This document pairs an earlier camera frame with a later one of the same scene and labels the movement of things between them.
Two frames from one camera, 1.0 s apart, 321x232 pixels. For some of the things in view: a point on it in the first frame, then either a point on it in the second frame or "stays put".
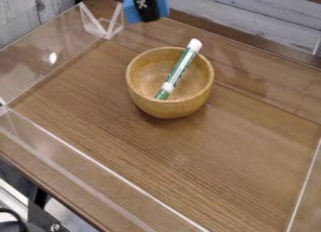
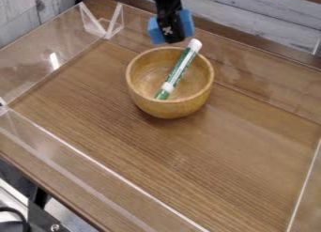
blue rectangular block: (129, 10) to (155, 35)
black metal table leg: (40, 220) stays put
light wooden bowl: (145, 74) stays put
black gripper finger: (147, 5) to (168, 5)
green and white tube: (179, 68) stays put
